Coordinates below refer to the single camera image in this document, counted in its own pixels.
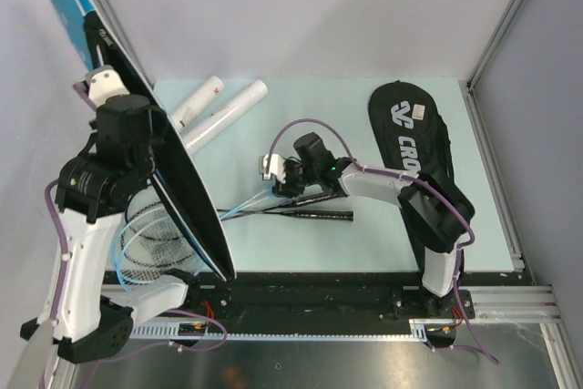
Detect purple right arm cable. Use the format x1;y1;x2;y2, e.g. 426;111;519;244
266;118;500;365

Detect black racket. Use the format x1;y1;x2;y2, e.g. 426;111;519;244
122;190;350;267
116;201;353;271

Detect aluminium side rail right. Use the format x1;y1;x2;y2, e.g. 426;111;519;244
460;80;582;388

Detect aluminium frame post left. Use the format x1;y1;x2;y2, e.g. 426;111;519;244
86;0;153;100

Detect aluminium frame post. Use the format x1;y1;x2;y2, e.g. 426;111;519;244
86;0;153;100
465;0;527;91

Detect blue racket bag cover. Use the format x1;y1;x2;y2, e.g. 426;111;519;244
50;0;236;282

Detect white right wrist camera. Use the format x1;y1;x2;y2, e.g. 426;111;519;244
259;154;286;183

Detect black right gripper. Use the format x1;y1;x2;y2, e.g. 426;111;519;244
271;159;319;201

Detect white shuttlecock tube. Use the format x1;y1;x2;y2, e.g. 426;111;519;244
181;80;269;154

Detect black racket bag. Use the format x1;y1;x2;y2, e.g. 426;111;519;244
367;80;465;271

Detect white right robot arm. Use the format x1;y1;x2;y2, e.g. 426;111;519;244
260;132;475;317

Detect white cardboard tube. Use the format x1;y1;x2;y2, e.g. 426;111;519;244
170;76;225;132

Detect black racket upper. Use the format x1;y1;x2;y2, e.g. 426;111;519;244
122;190;350;267

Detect aluminium frame post right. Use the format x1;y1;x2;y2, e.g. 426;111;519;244
465;0;527;91

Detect grey cable duct rail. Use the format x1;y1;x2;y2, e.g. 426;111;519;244
129;318;455;343

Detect black racket lower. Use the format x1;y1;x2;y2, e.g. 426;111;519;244
116;201;353;271

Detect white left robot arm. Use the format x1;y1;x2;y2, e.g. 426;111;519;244
20;94;201;367

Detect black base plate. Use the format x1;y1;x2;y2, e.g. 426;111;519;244
102;270;537;335

